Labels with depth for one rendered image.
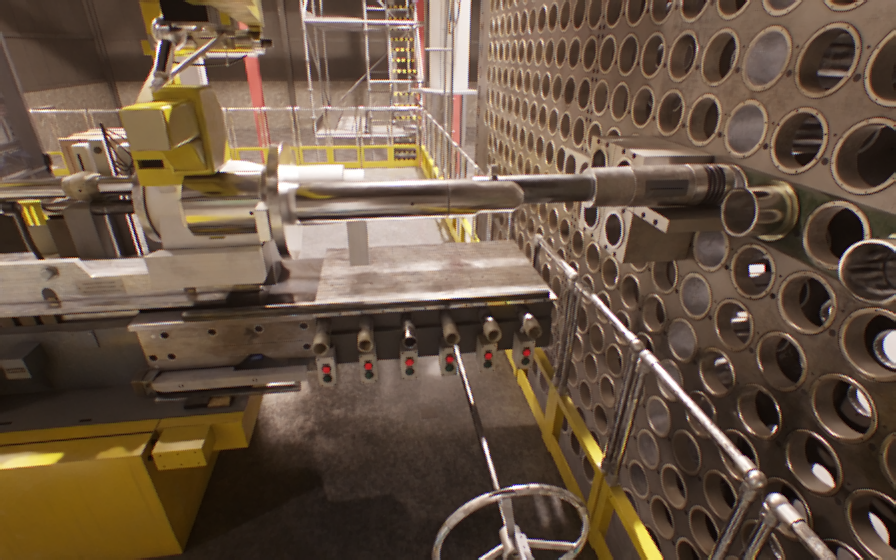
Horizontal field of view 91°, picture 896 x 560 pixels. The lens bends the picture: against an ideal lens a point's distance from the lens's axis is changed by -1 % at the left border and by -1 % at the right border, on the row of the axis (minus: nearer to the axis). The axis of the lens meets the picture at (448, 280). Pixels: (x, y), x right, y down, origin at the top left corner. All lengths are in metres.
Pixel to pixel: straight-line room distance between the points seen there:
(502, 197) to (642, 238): 1.15
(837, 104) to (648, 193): 0.69
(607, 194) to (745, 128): 0.82
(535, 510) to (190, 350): 1.68
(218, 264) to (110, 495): 0.96
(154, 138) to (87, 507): 1.48
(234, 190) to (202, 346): 0.81
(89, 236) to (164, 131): 1.22
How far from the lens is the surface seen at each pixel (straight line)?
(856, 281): 1.96
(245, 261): 1.83
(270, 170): 1.45
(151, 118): 1.35
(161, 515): 2.28
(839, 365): 2.20
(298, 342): 2.04
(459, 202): 1.54
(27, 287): 2.38
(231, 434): 2.07
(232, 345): 2.10
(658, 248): 2.65
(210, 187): 1.57
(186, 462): 2.02
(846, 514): 2.37
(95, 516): 2.35
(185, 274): 1.92
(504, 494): 1.07
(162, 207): 1.95
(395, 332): 1.96
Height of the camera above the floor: 1.89
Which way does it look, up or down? 27 degrees down
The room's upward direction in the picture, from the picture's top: 1 degrees clockwise
